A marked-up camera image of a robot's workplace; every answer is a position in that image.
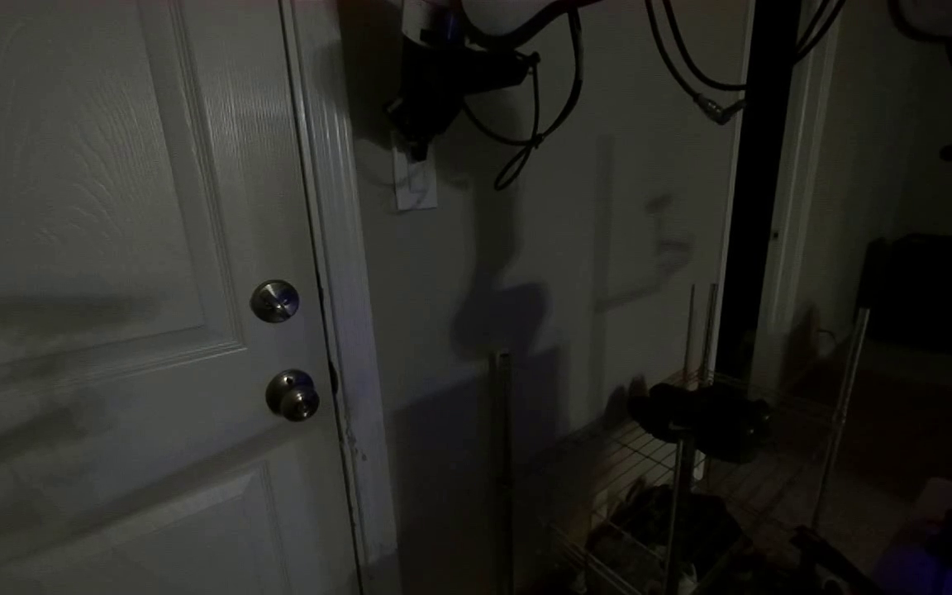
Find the dark round object on shelf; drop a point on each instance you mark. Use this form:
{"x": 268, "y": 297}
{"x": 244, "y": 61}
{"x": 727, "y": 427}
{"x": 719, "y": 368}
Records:
{"x": 721, "y": 420}

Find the white panel door with knobs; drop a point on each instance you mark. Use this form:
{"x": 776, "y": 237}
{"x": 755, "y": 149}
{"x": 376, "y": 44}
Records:
{"x": 156, "y": 162}

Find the white wall light switch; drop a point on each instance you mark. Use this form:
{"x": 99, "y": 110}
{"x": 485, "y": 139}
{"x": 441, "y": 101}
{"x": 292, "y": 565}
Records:
{"x": 413, "y": 182}

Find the metal wire shelf rack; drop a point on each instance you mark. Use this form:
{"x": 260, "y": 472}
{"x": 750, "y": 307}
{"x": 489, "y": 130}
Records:
{"x": 623, "y": 515}

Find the round metal deadbolt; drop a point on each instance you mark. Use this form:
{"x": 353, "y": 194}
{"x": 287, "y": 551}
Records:
{"x": 275, "y": 301}

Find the round metal door knob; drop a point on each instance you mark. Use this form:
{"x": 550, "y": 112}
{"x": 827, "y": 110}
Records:
{"x": 292, "y": 393}

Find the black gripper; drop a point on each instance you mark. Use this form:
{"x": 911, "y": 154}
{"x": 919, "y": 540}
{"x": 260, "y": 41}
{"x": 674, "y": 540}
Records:
{"x": 434, "y": 80}

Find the black camera tripod stand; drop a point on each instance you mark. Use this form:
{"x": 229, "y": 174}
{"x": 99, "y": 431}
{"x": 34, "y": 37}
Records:
{"x": 755, "y": 187}

